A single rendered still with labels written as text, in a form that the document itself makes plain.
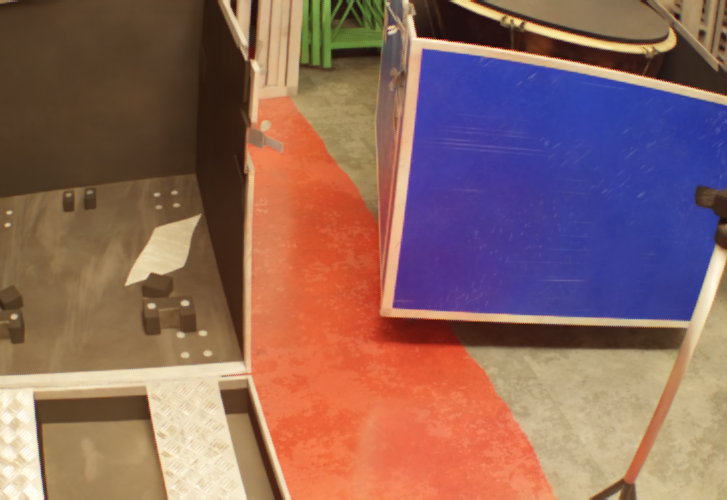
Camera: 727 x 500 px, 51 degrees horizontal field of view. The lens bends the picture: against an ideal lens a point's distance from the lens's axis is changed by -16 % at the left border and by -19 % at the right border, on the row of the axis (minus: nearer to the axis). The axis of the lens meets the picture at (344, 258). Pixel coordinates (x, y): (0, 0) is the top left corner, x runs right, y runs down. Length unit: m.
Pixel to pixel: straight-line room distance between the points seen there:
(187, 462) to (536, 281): 1.05
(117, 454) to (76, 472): 0.14
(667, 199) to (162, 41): 1.62
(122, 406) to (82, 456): 0.19
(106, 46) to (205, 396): 1.20
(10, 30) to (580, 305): 1.97
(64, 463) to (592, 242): 1.52
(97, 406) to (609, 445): 1.40
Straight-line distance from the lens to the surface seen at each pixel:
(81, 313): 2.40
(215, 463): 2.04
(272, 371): 2.47
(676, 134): 2.29
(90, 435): 2.25
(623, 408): 2.56
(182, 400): 2.14
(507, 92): 2.12
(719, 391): 2.77
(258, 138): 1.91
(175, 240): 2.66
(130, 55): 2.79
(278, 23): 3.90
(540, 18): 2.37
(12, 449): 2.10
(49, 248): 2.69
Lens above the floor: 1.64
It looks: 34 degrees down
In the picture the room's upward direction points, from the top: 5 degrees clockwise
